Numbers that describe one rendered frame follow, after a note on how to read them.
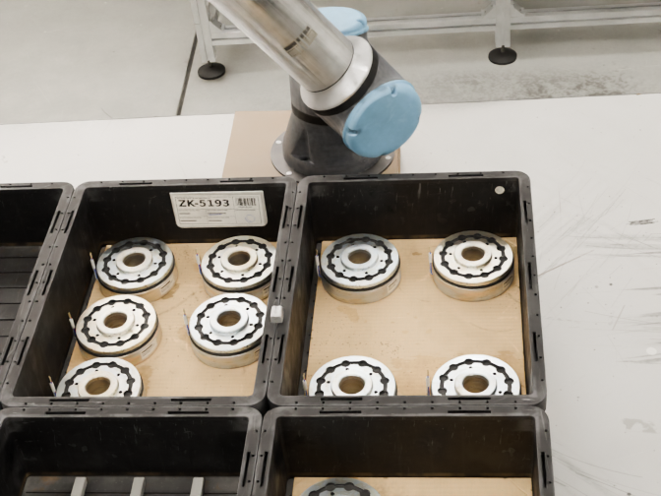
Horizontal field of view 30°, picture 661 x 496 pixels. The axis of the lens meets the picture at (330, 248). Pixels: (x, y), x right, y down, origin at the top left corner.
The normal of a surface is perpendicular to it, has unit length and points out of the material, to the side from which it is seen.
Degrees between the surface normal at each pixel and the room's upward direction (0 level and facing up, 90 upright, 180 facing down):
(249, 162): 4
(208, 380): 0
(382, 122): 94
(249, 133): 4
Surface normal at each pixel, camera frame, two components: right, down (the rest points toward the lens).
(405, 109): 0.46, 0.62
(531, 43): -0.09, -0.75
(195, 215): -0.07, 0.66
